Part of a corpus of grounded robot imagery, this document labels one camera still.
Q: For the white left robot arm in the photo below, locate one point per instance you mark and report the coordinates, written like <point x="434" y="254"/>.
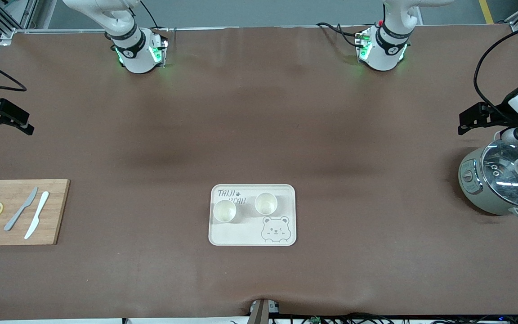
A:
<point x="382" y="51"/>

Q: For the grey electric cooking pot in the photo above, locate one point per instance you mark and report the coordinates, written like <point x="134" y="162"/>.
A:
<point x="472" y="189"/>

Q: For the brown table mat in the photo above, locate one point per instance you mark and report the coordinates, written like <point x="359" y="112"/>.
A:
<point x="259" y="135"/>

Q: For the glass pot lid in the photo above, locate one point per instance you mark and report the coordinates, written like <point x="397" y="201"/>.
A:
<point x="506" y="175"/>

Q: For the grey plastic knife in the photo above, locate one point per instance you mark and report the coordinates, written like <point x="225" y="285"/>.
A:
<point x="21" y="209"/>

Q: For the bamboo cutting board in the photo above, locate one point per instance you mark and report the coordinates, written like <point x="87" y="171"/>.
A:
<point x="50" y="211"/>

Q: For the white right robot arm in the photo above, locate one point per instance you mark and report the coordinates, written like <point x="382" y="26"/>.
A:
<point x="135" y="51"/>

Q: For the white IKEA cup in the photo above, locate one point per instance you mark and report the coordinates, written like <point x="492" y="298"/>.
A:
<point x="224" y="212"/>
<point x="265" y="204"/>

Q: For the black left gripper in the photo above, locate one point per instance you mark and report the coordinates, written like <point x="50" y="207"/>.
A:
<point x="498" y="113"/>

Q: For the white plastic knife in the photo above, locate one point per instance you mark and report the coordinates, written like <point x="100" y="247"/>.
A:
<point x="37" y="213"/>

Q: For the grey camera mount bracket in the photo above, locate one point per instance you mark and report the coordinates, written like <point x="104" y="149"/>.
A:
<point x="261" y="311"/>

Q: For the beige bear print tray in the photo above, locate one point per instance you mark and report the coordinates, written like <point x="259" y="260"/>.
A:
<point x="245" y="231"/>

